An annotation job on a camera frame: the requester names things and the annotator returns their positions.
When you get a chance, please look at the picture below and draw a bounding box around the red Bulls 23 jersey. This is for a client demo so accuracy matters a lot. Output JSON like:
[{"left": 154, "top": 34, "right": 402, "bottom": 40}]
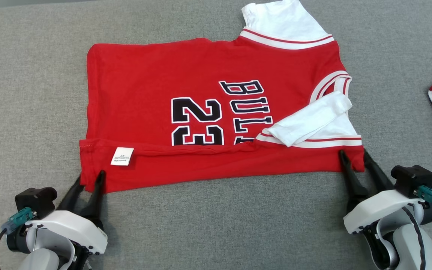
[{"left": 79, "top": 0, "right": 365, "bottom": 194}]

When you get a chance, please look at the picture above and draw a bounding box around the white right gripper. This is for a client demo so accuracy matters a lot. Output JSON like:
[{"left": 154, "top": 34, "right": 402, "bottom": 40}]
[{"left": 338, "top": 149, "right": 432, "bottom": 235}]

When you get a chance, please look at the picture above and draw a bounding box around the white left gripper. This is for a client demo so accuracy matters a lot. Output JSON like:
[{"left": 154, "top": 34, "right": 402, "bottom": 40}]
[{"left": 6, "top": 169, "right": 109, "bottom": 256}]

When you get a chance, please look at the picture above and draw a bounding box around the black left cable teal plug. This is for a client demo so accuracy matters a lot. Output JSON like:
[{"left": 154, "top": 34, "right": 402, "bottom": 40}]
[{"left": 0, "top": 207, "right": 37, "bottom": 270}]

